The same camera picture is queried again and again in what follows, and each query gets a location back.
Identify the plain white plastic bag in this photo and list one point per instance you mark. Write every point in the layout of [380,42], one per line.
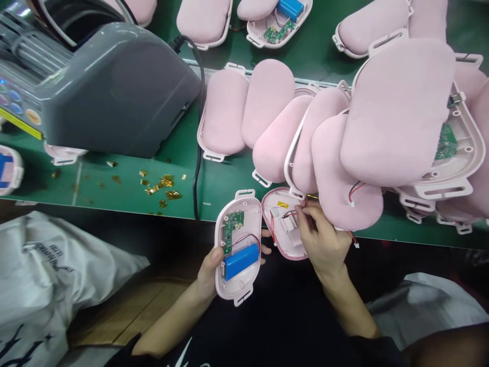
[431,306]

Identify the person's right hand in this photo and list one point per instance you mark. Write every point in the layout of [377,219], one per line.
[328,244]

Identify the open pink device with battery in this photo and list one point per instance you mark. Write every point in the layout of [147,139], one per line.
[280,30]

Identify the pink padded lid half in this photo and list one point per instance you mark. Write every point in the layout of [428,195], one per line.
[282,250]

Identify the grey tape dispenser machine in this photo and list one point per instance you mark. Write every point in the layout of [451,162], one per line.
[122,88]

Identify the person's body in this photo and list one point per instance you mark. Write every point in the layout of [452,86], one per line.
[275,328]

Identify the brown cardboard box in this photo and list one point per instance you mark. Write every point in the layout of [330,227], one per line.
[126,306]

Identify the white printed plastic bag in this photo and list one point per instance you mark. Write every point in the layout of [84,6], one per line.
[49,275]

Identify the yellow tape piece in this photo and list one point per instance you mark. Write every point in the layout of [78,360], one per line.
[282,204]

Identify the pile of pink padded devices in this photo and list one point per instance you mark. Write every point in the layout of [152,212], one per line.
[382,126]

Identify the pink shell edge with tab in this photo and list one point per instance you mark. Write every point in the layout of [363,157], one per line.
[65,155]

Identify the person's left hand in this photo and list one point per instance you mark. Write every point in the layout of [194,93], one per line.
[208,277]

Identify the pink shell with blue insert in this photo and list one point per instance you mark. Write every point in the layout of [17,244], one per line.
[9,172]

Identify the green circuit board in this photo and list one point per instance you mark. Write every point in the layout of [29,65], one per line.
[233,229]

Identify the blue battery pack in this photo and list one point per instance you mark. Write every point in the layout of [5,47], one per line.
[241,263]

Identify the pink shell half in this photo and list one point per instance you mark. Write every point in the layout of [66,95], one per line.
[238,290]

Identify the scatter of gold tape scraps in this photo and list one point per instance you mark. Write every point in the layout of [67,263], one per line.
[162,185]

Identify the white plastic part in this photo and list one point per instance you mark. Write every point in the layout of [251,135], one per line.
[290,231]

